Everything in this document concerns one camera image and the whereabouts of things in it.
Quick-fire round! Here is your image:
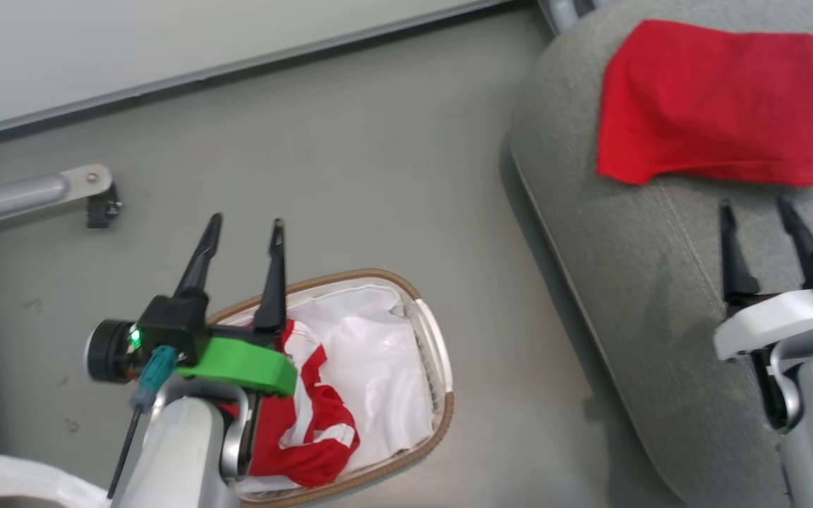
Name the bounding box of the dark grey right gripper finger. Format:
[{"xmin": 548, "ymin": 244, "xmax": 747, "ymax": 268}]
[
  {"xmin": 776, "ymin": 197, "xmax": 813, "ymax": 289},
  {"xmin": 718, "ymin": 199, "xmax": 761, "ymax": 308}
]

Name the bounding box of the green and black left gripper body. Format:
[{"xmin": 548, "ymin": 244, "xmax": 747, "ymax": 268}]
[{"xmin": 140, "ymin": 294, "xmax": 300, "ymax": 397}]

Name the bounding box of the grey metal frame leg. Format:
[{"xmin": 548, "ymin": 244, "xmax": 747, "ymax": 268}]
[{"xmin": 0, "ymin": 164, "xmax": 115, "ymax": 232}]

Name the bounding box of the black caster wheel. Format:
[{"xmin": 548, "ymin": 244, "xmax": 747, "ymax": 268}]
[{"xmin": 85, "ymin": 183, "xmax": 124, "ymax": 229}]

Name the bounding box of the black cable with teal plug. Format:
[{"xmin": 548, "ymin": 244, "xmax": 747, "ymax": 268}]
[{"xmin": 106, "ymin": 345, "xmax": 179, "ymax": 499}]

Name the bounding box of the red and white striped garment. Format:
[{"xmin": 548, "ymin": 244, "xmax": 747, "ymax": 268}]
[{"xmin": 219, "ymin": 319, "xmax": 362, "ymax": 490}]

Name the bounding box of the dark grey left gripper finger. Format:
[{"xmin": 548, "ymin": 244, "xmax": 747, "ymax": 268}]
[
  {"xmin": 252, "ymin": 218, "xmax": 288, "ymax": 335},
  {"xmin": 173, "ymin": 212, "xmax": 224, "ymax": 298}
]

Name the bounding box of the grey fabric sofa seat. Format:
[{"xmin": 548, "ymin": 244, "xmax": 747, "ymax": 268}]
[{"xmin": 507, "ymin": 0, "xmax": 813, "ymax": 508}]

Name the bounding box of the white crumpled cloth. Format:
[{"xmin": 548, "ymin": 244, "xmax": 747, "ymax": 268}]
[{"xmin": 0, "ymin": 454, "xmax": 112, "ymax": 508}]

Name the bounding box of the oval brown-rimmed laundry basket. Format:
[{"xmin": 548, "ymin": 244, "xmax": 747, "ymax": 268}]
[{"xmin": 205, "ymin": 267, "xmax": 456, "ymax": 506}]

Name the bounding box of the red cloth garment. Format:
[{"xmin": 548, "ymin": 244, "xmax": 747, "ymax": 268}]
[{"xmin": 595, "ymin": 18, "xmax": 813, "ymax": 192}]

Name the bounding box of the grey metal sofa leg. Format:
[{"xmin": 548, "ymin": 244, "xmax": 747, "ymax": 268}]
[{"xmin": 538, "ymin": 0, "xmax": 596, "ymax": 35}]

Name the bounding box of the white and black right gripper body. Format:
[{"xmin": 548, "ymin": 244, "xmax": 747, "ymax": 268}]
[{"xmin": 713, "ymin": 242, "xmax": 813, "ymax": 361}]

